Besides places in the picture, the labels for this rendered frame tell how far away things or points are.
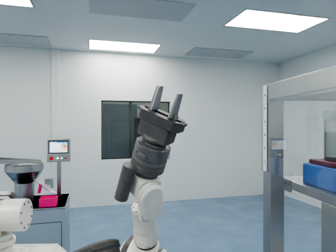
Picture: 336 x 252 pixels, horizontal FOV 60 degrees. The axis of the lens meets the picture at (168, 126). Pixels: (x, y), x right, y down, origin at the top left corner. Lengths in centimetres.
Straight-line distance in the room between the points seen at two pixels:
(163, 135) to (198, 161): 541
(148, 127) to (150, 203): 19
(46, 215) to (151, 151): 243
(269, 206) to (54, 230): 226
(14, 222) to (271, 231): 92
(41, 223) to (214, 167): 402
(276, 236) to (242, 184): 532
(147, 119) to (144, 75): 512
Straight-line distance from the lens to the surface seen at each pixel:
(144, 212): 75
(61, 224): 306
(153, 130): 68
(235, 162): 642
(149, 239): 87
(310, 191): 111
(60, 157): 332
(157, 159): 69
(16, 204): 69
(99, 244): 64
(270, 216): 125
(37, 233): 310
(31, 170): 316
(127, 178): 71
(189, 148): 598
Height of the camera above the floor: 154
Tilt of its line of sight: level
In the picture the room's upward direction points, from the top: straight up
